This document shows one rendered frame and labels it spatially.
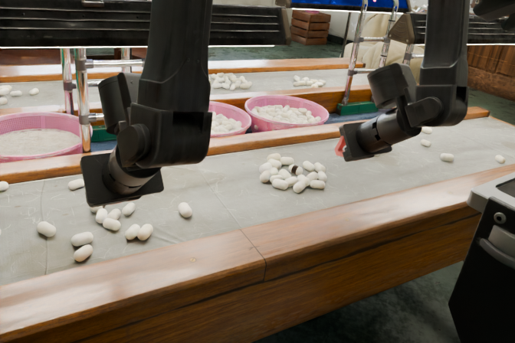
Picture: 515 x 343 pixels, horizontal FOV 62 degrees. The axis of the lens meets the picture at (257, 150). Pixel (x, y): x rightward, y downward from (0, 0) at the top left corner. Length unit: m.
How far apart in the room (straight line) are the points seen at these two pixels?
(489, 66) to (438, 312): 4.09
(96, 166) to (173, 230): 0.25
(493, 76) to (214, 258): 5.14
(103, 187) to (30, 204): 0.32
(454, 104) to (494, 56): 4.94
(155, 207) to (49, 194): 0.21
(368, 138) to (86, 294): 0.51
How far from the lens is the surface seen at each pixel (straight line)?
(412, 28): 1.16
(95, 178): 0.61
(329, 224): 0.83
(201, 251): 0.72
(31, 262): 0.77
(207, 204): 0.88
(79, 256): 0.74
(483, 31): 1.39
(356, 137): 0.81
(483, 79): 5.71
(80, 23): 0.77
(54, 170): 0.98
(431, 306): 1.96
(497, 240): 0.42
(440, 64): 0.72
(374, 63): 4.04
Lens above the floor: 1.21
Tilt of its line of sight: 25 degrees down
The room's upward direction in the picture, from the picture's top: 7 degrees clockwise
